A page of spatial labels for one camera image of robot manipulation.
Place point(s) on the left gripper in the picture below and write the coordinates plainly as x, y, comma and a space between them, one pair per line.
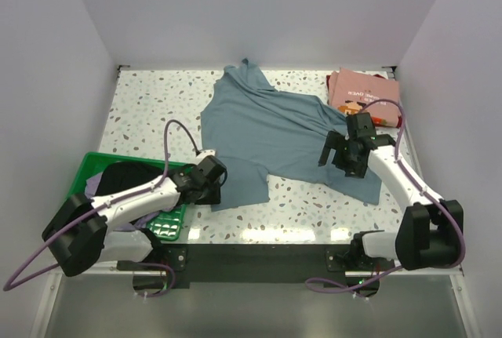
212, 198

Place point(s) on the green plastic basket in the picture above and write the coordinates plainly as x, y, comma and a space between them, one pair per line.
166, 225

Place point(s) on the pink folded t-shirt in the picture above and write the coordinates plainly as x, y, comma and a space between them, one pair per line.
347, 90

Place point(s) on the red folded t-shirt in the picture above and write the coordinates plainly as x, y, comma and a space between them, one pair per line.
384, 113

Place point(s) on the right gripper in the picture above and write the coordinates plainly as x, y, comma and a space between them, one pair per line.
334, 140

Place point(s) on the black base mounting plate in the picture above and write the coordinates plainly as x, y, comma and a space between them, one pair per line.
263, 263

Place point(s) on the lavender garment in basket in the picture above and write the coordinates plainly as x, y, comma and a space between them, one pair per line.
94, 185

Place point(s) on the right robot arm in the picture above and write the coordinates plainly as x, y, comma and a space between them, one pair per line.
431, 230

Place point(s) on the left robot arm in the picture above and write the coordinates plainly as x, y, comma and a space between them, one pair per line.
86, 231

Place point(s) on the blue t-shirt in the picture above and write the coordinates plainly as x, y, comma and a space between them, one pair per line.
258, 131

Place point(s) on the black garment in basket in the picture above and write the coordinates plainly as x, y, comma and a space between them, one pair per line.
122, 176

